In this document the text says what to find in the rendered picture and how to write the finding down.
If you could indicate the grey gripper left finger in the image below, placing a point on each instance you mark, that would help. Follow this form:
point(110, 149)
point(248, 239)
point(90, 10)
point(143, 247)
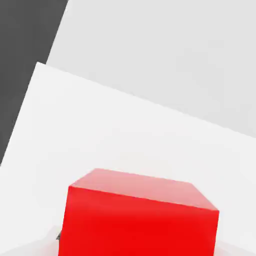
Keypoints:
point(51, 244)

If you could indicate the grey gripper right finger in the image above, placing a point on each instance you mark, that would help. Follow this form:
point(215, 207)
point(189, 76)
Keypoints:
point(224, 251)

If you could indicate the small red cube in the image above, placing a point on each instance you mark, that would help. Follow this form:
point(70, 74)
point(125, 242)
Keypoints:
point(140, 226)

